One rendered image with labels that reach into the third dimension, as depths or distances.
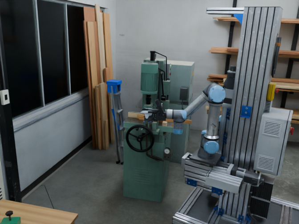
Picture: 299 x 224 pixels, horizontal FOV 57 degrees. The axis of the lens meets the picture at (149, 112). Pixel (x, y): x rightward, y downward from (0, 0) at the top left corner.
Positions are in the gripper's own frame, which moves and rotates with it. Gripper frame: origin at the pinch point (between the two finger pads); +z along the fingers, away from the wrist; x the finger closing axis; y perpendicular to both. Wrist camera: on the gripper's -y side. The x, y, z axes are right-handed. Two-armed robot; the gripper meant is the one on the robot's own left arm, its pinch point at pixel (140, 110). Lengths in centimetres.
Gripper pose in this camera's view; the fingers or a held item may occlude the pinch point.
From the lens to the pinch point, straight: 212.8
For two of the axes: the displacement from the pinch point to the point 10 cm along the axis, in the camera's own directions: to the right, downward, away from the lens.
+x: 0.6, -1.6, 9.9
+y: -0.4, 9.9, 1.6
